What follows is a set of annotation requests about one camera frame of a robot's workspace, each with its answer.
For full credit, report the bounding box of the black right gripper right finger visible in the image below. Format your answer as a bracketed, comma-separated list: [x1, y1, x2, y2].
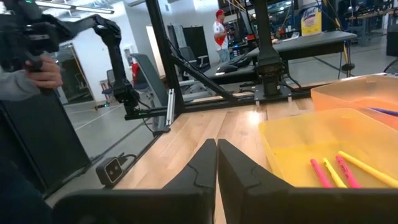
[217, 139, 398, 224]

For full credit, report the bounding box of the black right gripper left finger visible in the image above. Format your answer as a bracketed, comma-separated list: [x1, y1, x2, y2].
[52, 139, 218, 224]

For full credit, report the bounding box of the slim pink highlighter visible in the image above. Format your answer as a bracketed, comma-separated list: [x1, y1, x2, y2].
[310, 159, 333, 189]
[335, 154, 363, 189]

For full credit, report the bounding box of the slim yellow highlighter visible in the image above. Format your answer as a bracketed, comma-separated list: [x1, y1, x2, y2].
[338, 150, 398, 189]
[322, 157, 348, 189]

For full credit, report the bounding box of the short purple marker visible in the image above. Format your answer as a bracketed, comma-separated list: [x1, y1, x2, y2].
[368, 106, 398, 118]

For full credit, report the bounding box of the yellow translucent plastic bin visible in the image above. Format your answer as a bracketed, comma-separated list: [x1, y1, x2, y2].
[257, 107, 398, 190]

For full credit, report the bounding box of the grey office chair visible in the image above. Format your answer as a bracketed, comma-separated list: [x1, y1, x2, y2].
[129, 52, 171, 133]

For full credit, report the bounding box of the orange translucent plastic bin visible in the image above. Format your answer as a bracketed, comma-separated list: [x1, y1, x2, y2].
[310, 73, 398, 131]

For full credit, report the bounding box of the red fire extinguisher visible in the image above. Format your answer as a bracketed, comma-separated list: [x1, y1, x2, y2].
[131, 61, 140, 85]

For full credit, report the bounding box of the black monitor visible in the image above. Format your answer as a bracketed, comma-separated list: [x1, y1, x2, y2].
[182, 26, 210, 67]

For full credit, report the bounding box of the black cabinet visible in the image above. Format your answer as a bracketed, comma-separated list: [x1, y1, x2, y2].
[0, 91, 91, 195]

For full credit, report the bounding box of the dark grey work table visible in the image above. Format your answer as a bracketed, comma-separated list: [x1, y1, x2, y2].
[205, 30, 358, 85]

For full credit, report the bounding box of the yellow wipes canister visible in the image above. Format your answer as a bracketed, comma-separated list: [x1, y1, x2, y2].
[300, 5, 323, 37]

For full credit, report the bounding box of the person's hand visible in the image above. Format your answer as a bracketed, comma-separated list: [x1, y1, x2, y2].
[24, 55, 63, 90]

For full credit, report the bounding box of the black table-level camera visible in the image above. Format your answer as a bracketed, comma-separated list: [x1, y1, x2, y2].
[95, 156, 124, 189]

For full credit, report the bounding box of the silver frame bracket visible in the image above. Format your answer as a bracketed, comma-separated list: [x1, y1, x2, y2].
[165, 88, 176, 128]

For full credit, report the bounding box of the black aluminium table frame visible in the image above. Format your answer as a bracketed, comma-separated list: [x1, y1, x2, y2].
[124, 0, 315, 138]

